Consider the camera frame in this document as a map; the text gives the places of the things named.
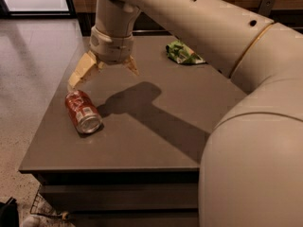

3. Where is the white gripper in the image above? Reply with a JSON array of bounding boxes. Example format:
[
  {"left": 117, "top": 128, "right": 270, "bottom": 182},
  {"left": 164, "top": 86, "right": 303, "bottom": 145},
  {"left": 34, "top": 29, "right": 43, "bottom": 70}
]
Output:
[{"left": 67, "top": 26, "right": 139, "bottom": 91}]

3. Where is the red coke can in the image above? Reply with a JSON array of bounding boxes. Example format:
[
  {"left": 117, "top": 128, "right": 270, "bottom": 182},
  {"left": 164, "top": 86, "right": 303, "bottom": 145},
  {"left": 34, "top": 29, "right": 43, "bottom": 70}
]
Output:
[{"left": 65, "top": 90, "right": 102, "bottom": 134}]

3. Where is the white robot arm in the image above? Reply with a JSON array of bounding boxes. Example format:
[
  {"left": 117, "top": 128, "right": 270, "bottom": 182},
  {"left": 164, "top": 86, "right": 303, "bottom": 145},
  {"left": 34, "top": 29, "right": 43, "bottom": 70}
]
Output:
[{"left": 68, "top": 0, "right": 303, "bottom": 227}]

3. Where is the green chip bag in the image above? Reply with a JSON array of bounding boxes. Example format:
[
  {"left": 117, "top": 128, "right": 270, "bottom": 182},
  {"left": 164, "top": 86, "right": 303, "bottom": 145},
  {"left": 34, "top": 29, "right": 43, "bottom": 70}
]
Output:
[{"left": 166, "top": 40, "right": 205, "bottom": 65}]

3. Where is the dark framed window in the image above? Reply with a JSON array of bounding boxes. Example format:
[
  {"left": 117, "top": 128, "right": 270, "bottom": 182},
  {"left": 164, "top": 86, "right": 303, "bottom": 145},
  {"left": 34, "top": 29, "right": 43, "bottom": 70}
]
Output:
[{"left": 0, "top": 0, "right": 76, "bottom": 18}]

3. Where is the grey drawer cabinet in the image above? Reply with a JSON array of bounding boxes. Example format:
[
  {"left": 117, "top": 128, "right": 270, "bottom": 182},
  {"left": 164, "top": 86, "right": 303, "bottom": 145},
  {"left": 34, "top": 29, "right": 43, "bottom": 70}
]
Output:
[{"left": 18, "top": 35, "right": 248, "bottom": 227}]

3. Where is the upper grey drawer front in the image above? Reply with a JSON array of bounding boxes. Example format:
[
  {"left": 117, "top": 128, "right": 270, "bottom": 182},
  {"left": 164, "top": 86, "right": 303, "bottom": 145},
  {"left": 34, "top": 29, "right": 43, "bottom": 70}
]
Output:
[{"left": 40, "top": 183, "right": 198, "bottom": 212}]

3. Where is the grey drawer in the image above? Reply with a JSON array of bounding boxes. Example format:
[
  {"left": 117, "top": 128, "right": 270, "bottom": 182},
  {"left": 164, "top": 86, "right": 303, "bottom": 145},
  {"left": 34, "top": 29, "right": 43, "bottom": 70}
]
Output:
[
  {"left": 68, "top": 211, "right": 200, "bottom": 227},
  {"left": 40, "top": 183, "right": 198, "bottom": 212}
]

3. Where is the lower grey drawer front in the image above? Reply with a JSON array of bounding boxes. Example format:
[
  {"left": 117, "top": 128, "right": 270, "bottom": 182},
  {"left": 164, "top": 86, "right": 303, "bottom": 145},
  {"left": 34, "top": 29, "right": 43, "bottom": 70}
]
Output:
[{"left": 68, "top": 211, "right": 200, "bottom": 227}]

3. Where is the wire basket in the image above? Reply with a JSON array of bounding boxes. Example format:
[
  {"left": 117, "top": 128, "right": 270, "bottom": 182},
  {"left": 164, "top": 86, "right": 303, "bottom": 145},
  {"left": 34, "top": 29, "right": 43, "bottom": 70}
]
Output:
[{"left": 30, "top": 190, "right": 69, "bottom": 220}]

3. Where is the right metal wall bracket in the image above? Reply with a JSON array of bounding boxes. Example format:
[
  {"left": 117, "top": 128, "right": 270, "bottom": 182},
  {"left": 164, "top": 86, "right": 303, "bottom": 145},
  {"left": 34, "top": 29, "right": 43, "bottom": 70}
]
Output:
[{"left": 258, "top": 0, "right": 276, "bottom": 17}]

